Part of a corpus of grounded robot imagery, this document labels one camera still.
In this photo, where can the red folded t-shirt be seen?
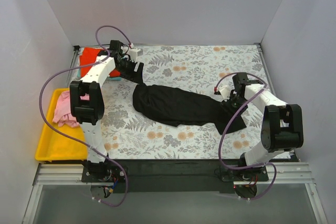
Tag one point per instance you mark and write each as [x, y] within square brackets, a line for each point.
[87, 56]

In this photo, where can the black t-shirt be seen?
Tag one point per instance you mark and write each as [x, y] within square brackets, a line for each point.
[174, 107]

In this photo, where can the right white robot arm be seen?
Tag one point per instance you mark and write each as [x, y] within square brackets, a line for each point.
[281, 128]

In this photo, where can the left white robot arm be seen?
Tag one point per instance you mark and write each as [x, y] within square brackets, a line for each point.
[86, 99]

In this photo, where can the pink t-shirt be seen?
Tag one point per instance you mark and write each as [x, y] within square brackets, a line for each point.
[62, 113]

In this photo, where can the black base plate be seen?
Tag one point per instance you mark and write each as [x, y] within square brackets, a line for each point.
[171, 175]

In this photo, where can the teal folded t-shirt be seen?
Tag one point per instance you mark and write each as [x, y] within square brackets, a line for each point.
[113, 76]

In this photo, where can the aluminium frame rail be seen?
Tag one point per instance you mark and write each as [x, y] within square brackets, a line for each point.
[70, 174]

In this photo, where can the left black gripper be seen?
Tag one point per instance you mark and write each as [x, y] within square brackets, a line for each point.
[128, 66]

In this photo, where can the yellow plastic tray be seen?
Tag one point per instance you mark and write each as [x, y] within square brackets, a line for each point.
[55, 147]

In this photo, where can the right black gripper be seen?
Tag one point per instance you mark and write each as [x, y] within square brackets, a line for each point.
[233, 106]

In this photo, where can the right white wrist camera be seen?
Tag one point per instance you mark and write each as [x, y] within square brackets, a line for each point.
[225, 91]

